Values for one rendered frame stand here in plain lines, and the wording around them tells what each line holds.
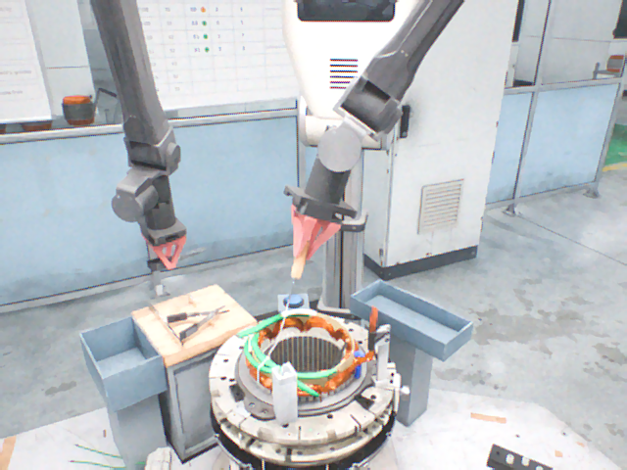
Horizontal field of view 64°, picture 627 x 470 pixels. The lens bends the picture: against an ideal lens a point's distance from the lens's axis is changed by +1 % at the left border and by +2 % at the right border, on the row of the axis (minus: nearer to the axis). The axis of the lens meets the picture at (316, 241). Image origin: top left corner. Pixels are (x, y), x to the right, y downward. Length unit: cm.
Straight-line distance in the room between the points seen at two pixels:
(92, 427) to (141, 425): 23
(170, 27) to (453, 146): 174
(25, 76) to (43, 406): 154
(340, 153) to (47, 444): 97
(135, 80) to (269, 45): 223
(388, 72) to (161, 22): 226
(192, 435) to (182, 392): 12
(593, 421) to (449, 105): 180
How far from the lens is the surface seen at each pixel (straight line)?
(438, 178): 324
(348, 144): 64
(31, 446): 134
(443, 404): 131
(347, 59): 110
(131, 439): 113
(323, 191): 72
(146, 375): 102
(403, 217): 317
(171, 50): 289
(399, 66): 69
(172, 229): 99
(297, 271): 77
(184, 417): 112
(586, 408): 268
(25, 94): 287
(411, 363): 112
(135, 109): 87
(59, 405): 267
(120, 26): 80
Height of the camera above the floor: 167
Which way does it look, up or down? 26 degrees down
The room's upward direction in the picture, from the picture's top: straight up
